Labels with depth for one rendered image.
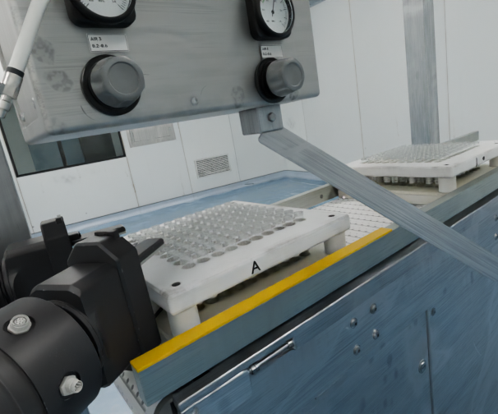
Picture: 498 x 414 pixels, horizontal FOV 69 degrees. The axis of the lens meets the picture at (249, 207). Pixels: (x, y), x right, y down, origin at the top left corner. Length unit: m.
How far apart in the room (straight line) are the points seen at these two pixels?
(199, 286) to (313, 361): 0.17
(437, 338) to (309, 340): 0.43
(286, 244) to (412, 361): 0.42
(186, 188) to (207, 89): 5.47
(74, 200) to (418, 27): 4.88
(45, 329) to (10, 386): 0.04
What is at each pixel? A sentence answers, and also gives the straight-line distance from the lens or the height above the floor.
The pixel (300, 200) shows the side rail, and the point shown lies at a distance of 0.74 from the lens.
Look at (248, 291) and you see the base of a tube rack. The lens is 0.39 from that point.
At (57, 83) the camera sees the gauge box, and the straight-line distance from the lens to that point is 0.23.
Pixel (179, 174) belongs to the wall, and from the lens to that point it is 5.67.
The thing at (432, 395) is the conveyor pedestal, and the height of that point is 0.48.
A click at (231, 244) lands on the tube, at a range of 0.38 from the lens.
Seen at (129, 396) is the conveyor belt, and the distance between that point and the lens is 0.37.
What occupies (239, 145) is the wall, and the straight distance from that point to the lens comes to 6.03.
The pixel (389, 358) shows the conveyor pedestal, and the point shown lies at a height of 0.64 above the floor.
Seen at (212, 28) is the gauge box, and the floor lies 1.11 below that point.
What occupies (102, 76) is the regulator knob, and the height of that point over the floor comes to 1.08.
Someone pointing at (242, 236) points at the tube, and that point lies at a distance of 0.39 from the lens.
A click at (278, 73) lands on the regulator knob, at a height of 1.08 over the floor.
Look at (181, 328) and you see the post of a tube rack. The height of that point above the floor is 0.88.
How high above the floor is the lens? 1.05
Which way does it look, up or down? 13 degrees down
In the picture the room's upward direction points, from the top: 10 degrees counter-clockwise
